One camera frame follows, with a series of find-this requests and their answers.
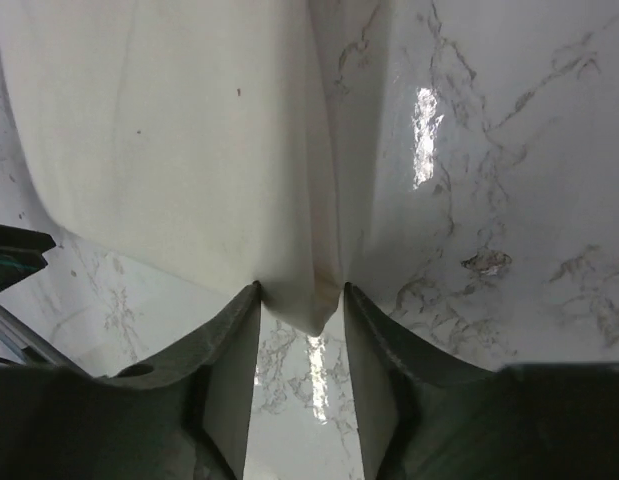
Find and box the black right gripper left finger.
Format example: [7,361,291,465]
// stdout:
[0,283,261,479]

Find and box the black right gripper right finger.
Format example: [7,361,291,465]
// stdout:
[343,285,619,479]

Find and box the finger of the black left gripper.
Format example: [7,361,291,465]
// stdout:
[0,225,56,293]

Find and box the cream white t shirt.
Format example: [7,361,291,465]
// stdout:
[0,1,392,335]

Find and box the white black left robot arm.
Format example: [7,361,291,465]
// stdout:
[0,224,83,374]

